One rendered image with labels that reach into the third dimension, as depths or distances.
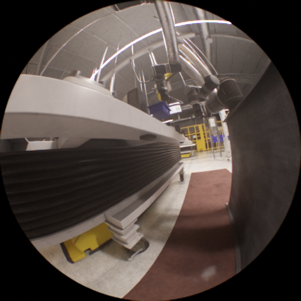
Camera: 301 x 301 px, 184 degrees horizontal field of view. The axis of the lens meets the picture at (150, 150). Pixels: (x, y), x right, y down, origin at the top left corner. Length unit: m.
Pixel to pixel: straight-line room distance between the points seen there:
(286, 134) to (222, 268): 0.70
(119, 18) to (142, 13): 1.64
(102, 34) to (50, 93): 9.74
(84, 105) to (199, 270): 0.84
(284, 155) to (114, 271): 0.99
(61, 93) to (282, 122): 0.54
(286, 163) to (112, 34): 10.01
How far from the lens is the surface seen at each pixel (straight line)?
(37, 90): 0.17
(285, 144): 0.42
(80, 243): 0.80
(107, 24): 9.69
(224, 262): 0.79
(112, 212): 0.58
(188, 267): 0.74
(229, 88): 0.95
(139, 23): 9.76
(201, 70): 1.00
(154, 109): 0.81
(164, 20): 0.84
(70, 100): 0.17
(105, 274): 0.82
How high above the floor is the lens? 0.71
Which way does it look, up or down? 1 degrees up
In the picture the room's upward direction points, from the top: 8 degrees counter-clockwise
